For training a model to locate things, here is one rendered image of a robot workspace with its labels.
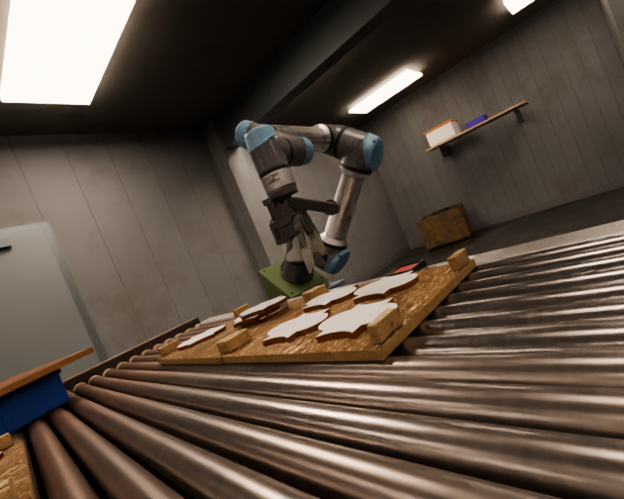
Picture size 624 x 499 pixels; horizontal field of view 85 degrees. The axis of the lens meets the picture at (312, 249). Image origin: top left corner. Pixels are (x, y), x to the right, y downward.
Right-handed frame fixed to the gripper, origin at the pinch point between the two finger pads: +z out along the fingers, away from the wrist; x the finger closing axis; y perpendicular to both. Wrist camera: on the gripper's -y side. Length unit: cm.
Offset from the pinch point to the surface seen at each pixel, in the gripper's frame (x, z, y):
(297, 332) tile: 22.0, 7.3, 2.3
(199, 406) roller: 32.8, 11.0, 18.2
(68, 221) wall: -177, -110, 271
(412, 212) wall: -710, 26, -24
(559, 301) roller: 32.9, 10.3, -34.6
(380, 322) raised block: 35.4, 5.8, -15.0
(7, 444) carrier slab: 34, 8, 64
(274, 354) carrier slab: 27.3, 8.3, 5.1
